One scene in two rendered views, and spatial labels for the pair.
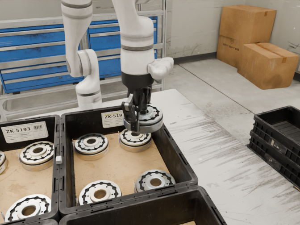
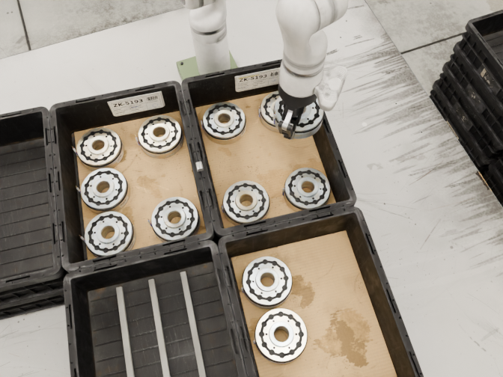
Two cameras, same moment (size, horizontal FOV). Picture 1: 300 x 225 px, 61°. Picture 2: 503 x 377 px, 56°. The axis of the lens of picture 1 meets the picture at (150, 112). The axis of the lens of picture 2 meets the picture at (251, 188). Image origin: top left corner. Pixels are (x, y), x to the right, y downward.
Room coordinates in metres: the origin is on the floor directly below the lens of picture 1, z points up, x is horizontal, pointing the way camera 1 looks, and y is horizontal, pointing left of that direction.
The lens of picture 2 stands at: (0.01, 0.09, 1.82)
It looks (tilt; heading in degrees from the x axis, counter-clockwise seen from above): 65 degrees down; 2
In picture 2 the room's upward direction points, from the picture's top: straight up
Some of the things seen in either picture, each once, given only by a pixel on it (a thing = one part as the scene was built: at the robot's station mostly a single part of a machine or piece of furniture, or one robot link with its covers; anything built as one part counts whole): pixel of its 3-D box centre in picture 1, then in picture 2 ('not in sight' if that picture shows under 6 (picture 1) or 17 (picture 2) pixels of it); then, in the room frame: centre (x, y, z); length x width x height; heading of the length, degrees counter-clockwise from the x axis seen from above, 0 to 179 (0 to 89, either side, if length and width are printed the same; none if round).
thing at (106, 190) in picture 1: (100, 194); (245, 200); (0.43, 0.12, 0.86); 0.05 x 0.05 x 0.01
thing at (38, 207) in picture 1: (29, 210); (174, 217); (0.38, 0.27, 0.86); 0.05 x 0.05 x 0.01
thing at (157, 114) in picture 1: (143, 113); (299, 110); (0.57, 0.02, 1.00); 0.10 x 0.10 x 0.01
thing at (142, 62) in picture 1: (145, 56); (312, 72); (0.54, 0.01, 1.17); 0.11 x 0.09 x 0.06; 69
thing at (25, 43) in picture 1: (40, 58); not in sight; (2.22, 0.98, 0.60); 0.72 x 0.03 x 0.56; 114
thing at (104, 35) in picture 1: (125, 48); not in sight; (2.54, 0.25, 0.60); 0.72 x 0.03 x 0.56; 114
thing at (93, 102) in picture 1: (91, 110); (211, 46); (0.89, 0.24, 0.83); 0.09 x 0.09 x 0.17; 36
